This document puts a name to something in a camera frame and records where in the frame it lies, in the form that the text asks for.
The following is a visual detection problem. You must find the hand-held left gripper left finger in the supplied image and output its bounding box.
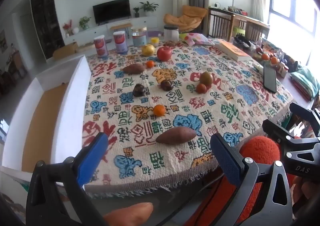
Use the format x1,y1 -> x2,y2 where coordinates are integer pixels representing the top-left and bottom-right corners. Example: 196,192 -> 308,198
26,132 -> 110,226

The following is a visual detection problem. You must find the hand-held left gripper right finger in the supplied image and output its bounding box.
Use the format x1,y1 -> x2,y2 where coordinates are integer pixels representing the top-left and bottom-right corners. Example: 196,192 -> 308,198
209,133 -> 293,226

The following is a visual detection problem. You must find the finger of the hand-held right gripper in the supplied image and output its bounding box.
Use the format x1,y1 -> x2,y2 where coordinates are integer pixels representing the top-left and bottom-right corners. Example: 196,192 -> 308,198
289,102 -> 320,139
262,118 -> 320,149

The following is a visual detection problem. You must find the brown sweet potato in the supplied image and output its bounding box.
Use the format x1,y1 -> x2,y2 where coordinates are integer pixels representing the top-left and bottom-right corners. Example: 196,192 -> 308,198
122,63 -> 146,75
155,127 -> 197,145

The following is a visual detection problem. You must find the white cardboard box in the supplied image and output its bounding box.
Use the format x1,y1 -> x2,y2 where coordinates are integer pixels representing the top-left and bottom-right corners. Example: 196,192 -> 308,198
0,56 -> 92,186

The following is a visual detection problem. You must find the dark mangosteen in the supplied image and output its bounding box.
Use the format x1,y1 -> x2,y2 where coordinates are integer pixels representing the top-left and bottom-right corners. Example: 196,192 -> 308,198
160,79 -> 173,91
132,84 -> 146,97

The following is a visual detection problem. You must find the green pear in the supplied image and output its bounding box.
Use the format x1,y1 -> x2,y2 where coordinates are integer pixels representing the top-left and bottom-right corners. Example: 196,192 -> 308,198
199,71 -> 214,86

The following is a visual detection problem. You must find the yellow pear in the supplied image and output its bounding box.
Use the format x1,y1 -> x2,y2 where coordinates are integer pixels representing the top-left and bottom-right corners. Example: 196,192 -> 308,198
141,44 -> 156,56

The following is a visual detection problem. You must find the red apple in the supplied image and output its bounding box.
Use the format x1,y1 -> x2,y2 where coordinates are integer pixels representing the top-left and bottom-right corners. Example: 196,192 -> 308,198
157,46 -> 173,61

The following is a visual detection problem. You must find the person's right hand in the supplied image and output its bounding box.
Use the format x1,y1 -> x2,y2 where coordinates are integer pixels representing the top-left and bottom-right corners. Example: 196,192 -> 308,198
292,171 -> 320,208

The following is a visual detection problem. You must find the red fleece garment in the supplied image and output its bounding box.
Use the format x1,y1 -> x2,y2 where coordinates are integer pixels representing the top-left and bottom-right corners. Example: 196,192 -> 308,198
195,136 -> 320,226

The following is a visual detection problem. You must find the green folded cloth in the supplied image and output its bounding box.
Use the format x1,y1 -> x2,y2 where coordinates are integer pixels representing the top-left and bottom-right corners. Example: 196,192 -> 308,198
290,66 -> 320,101

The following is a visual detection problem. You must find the black smartphone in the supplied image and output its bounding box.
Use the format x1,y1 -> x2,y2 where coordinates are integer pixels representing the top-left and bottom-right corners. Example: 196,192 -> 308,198
263,61 -> 277,93

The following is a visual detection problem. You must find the printed woven tablecloth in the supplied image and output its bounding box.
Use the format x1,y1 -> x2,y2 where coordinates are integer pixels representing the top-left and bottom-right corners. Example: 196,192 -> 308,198
81,38 -> 295,193

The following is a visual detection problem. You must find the orange cover book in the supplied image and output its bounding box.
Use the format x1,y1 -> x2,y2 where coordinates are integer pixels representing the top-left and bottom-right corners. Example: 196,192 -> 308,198
215,41 -> 252,62

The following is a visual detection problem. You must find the black bag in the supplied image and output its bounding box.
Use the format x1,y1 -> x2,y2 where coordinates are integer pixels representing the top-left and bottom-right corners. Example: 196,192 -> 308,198
234,36 -> 251,47

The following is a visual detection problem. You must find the large window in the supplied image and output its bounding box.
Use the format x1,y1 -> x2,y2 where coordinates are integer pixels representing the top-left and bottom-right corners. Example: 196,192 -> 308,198
269,0 -> 320,66

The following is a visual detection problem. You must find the brown cardboard box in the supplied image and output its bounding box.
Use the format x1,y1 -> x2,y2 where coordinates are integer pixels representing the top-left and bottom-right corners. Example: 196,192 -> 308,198
53,42 -> 78,60

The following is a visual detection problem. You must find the food picture tin can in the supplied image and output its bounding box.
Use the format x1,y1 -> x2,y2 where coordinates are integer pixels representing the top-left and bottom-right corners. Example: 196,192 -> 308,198
94,36 -> 108,58

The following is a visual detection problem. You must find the dining table with chairs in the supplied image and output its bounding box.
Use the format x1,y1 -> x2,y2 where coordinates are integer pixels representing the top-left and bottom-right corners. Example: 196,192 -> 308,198
0,46 -> 28,94

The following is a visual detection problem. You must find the floral fabric pouch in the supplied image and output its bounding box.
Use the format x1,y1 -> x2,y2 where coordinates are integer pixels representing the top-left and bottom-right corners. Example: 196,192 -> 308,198
179,32 -> 215,46

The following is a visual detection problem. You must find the white television cabinet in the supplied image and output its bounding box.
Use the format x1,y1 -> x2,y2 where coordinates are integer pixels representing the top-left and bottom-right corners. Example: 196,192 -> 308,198
64,16 -> 158,46

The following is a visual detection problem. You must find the wooden slatted bench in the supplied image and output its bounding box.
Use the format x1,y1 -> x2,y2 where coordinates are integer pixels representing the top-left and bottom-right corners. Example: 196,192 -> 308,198
207,7 -> 271,42

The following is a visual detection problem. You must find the glass jar gold lid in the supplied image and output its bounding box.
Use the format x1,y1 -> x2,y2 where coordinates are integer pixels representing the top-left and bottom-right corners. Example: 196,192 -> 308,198
131,26 -> 147,48

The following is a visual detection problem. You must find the red flower vase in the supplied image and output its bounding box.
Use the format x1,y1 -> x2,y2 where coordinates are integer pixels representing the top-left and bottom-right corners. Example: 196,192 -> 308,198
62,19 -> 73,37

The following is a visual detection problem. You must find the small wooden bench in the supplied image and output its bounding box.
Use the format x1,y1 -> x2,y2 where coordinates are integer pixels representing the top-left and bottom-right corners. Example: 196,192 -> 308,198
110,23 -> 132,39

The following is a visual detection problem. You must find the leafy potted plant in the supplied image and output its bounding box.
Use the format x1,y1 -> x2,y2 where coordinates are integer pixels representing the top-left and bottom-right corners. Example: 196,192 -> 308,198
79,16 -> 91,30

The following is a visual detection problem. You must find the clear jar black lid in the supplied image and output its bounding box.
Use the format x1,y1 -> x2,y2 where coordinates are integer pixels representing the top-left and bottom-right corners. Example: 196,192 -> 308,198
164,25 -> 179,42

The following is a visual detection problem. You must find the orange cushion chair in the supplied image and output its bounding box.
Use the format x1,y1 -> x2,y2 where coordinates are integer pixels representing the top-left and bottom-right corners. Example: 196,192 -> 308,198
164,5 -> 209,34

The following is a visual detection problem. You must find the black television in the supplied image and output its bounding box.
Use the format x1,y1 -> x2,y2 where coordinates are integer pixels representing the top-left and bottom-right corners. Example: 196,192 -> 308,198
93,0 -> 131,25

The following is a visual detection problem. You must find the dark glass cabinet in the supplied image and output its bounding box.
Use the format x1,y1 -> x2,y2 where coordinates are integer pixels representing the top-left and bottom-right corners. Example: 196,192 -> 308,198
30,0 -> 65,60

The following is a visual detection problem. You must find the large potted plant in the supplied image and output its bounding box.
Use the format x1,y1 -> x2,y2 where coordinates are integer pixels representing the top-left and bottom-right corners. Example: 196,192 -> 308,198
139,1 -> 159,17

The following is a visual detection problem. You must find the wall painting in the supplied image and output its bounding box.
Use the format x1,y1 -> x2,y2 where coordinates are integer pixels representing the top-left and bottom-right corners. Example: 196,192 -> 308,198
0,29 -> 7,52

